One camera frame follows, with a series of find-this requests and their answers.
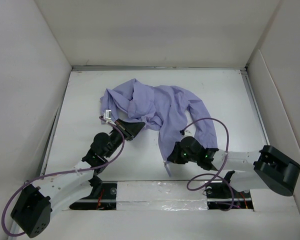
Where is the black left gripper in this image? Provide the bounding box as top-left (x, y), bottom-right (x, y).
top-left (104, 119), bottom-right (144, 158)

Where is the lilac zip-up jacket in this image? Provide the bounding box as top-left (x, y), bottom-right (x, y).
top-left (99, 78), bottom-right (219, 178)

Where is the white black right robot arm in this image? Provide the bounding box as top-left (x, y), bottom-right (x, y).
top-left (167, 136), bottom-right (300, 197)

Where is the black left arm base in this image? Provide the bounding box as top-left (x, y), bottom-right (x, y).
top-left (69, 181), bottom-right (118, 211)

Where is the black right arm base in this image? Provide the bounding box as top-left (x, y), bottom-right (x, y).
top-left (202, 182), bottom-right (254, 211)

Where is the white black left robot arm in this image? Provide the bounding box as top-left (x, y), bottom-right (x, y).
top-left (10, 119), bottom-right (145, 238)

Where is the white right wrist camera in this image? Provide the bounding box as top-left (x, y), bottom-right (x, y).
top-left (179, 129), bottom-right (193, 139)

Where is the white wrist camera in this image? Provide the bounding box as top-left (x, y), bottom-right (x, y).
top-left (103, 109), bottom-right (114, 124)
top-left (179, 129), bottom-right (193, 139)

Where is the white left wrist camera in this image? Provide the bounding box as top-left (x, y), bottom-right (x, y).
top-left (103, 109), bottom-right (114, 124)

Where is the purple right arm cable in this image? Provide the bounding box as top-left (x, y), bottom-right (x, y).
top-left (180, 117), bottom-right (243, 210)

